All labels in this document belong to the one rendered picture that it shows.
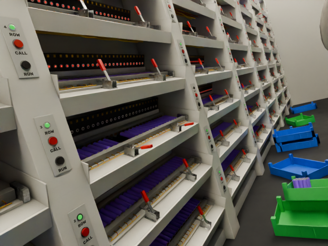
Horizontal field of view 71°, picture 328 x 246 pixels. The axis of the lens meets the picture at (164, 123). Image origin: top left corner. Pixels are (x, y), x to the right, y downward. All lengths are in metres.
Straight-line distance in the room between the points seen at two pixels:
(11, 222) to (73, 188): 0.12
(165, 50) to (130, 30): 0.28
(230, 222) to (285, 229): 0.22
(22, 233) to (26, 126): 0.19
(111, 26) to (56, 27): 0.18
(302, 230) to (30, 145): 1.02
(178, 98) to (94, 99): 0.51
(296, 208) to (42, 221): 1.12
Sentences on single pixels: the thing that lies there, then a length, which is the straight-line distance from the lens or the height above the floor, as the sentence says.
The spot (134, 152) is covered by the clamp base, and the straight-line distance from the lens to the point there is 0.69.
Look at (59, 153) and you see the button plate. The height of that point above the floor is 0.65.
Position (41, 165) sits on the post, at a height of 0.64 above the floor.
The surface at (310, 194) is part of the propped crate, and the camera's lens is 1.23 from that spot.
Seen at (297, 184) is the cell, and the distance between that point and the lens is 1.43.
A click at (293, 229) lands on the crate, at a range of 1.17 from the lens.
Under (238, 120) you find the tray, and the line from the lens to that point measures 1.70.
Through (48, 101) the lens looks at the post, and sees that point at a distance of 0.54.
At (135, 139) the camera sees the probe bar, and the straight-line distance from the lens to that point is 0.74.
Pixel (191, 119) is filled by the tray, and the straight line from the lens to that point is 1.03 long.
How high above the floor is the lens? 0.68
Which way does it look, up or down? 4 degrees down
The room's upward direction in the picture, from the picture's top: 18 degrees counter-clockwise
